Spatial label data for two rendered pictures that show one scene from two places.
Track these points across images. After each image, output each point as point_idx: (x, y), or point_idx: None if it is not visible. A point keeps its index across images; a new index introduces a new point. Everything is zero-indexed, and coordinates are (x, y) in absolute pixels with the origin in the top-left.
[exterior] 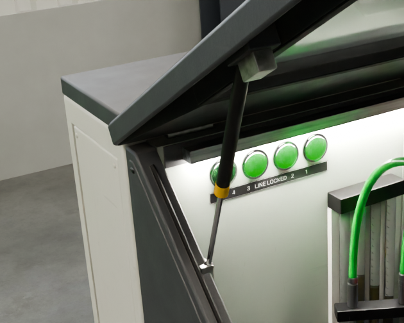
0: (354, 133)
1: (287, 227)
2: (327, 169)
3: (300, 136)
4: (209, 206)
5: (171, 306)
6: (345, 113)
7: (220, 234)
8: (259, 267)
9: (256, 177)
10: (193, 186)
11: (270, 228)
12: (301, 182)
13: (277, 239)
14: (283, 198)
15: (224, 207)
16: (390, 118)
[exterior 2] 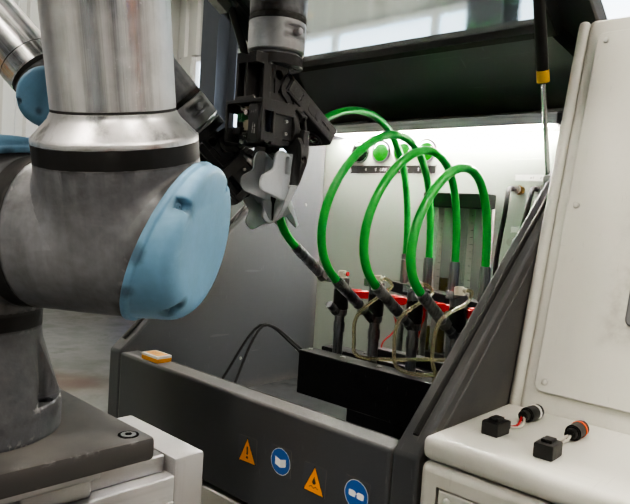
0: (462, 147)
1: (399, 212)
2: (435, 172)
3: (416, 139)
4: (350, 175)
5: None
6: (439, 119)
7: (354, 199)
8: (375, 237)
9: (379, 161)
10: (343, 157)
11: (387, 207)
12: (413, 177)
13: (391, 219)
14: (399, 187)
15: (358, 178)
16: (499, 141)
